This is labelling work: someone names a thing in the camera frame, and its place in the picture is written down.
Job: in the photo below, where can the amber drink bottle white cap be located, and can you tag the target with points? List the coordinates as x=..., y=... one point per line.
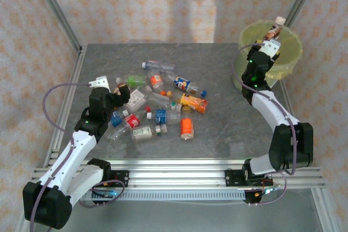
x=117, y=90

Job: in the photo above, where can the bottle white label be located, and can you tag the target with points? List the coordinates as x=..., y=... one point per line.
x=136, y=99

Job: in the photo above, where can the clear bottle green label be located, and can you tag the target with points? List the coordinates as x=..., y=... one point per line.
x=133, y=80

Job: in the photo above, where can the red Coca-Cola label bottle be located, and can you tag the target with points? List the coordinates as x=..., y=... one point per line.
x=131, y=120

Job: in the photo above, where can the red bottle cap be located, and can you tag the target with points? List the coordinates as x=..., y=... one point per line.
x=147, y=108

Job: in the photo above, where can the crushed clear plastic bottle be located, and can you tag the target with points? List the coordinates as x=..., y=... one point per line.
x=117, y=134

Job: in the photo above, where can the clear bottle orange-red label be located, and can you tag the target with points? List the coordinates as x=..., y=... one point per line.
x=155, y=80

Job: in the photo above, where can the clear bottle white-green label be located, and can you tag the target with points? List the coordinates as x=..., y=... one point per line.
x=159, y=97

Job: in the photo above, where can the pale green label bottle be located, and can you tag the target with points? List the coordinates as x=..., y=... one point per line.
x=142, y=132

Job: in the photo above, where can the clear bottle purple label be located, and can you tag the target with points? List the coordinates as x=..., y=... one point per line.
x=156, y=65

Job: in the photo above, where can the small bottle orange cap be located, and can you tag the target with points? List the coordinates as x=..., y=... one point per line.
x=170, y=94

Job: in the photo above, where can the orange juice bottle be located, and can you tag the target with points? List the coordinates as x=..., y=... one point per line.
x=193, y=102

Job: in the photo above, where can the bright orange label bottle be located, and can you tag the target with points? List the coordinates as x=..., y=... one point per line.
x=187, y=126

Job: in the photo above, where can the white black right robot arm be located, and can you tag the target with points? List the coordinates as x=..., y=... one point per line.
x=272, y=112

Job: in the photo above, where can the crumpled clear bottle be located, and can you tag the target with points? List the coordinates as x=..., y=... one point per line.
x=168, y=74

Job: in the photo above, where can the blue Pepsi label bottle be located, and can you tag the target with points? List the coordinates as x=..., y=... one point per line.
x=181, y=83

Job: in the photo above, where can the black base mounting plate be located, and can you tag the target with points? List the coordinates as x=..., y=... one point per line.
x=233, y=177
x=121, y=179

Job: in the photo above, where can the small controller board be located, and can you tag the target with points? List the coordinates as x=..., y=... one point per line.
x=267, y=190
x=108, y=194

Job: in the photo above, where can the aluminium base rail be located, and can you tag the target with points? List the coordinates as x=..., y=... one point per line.
x=176, y=175

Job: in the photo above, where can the aluminium lower frame rail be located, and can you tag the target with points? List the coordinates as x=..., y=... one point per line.
x=323, y=210

